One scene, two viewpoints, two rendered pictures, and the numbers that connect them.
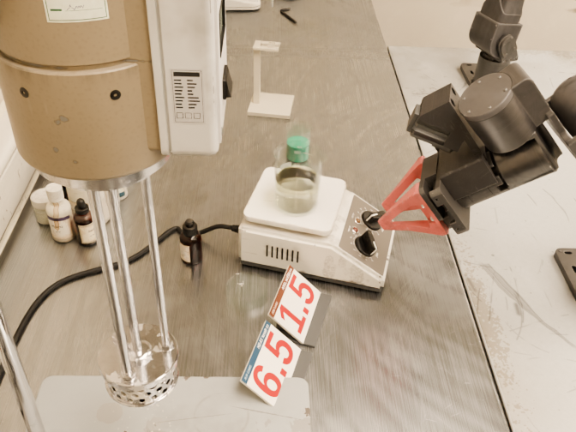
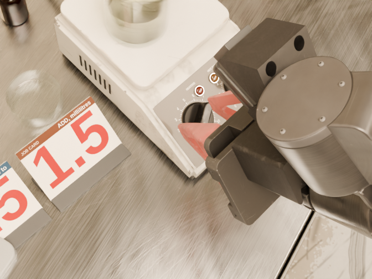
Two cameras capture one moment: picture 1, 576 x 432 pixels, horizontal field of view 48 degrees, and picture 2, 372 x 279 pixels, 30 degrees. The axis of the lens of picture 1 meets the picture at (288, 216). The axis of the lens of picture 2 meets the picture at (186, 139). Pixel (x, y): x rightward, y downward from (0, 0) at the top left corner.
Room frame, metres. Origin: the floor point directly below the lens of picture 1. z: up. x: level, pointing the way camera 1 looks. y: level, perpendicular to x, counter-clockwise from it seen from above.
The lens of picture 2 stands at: (0.39, -0.20, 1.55)
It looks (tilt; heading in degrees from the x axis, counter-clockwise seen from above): 68 degrees down; 22
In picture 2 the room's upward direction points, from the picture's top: 11 degrees clockwise
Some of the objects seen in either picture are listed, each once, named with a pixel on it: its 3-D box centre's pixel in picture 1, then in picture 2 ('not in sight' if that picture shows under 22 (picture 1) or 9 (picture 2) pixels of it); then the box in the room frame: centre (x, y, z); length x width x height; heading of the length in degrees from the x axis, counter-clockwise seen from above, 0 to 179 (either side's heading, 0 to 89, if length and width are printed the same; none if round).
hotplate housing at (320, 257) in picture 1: (313, 227); (162, 53); (0.69, -0.04, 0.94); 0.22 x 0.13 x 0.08; 77
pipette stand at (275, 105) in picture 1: (272, 76); not in sight; (1.09, 0.04, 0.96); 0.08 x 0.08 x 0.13; 85
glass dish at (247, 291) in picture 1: (247, 291); (35, 98); (0.59, 0.05, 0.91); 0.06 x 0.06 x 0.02
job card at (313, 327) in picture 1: (301, 304); (75, 153); (0.56, -0.02, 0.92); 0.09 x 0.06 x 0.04; 166
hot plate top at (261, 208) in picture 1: (296, 199); (145, 13); (0.70, -0.01, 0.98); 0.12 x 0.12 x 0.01; 77
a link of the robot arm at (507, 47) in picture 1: (496, 42); not in sight; (1.20, -0.39, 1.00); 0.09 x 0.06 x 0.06; 27
